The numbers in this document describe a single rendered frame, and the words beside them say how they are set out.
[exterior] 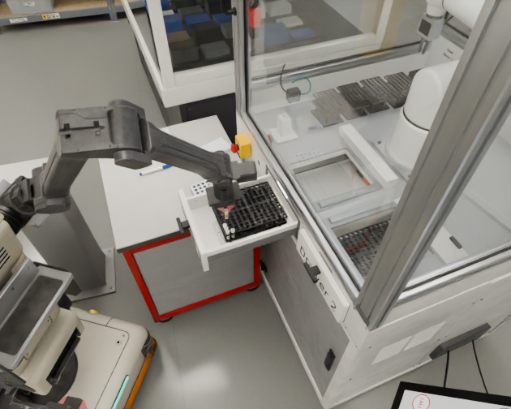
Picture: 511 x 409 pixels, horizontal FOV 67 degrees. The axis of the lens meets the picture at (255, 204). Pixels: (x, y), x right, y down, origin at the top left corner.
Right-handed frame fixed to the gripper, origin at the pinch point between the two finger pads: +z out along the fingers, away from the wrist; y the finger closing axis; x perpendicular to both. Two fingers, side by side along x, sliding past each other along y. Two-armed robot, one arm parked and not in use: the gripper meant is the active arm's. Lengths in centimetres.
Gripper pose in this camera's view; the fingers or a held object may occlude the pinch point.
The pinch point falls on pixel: (225, 209)
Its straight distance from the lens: 124.6
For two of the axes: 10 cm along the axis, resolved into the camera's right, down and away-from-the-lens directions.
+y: -9.7, 2.0, -1.3
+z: 0.1, 5.6, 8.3
